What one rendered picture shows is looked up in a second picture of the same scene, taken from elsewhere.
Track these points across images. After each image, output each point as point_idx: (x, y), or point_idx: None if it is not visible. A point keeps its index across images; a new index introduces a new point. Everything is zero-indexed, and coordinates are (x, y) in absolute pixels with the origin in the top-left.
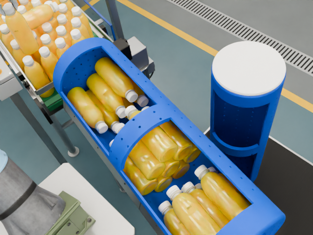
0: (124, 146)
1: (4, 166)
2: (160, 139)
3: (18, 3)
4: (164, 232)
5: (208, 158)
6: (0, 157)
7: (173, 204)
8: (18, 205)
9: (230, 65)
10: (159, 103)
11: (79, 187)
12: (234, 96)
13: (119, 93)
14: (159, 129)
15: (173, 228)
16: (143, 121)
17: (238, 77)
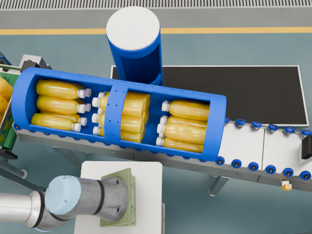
0: (115, 123)
1: (78, 180)
2: (133, 104)
3: None
4: (173, 152)
5: (169, 94)
6: (71, 178)
7: (167, 134)
8: (103, 195)
9: (121, 33)
10: (113, 84)
11: (107, 168)
12: (139, 51)
13: (72, 97)
14: (126, 99)
15: (175, 147)
16: (115, 100)
17: (132, 37)
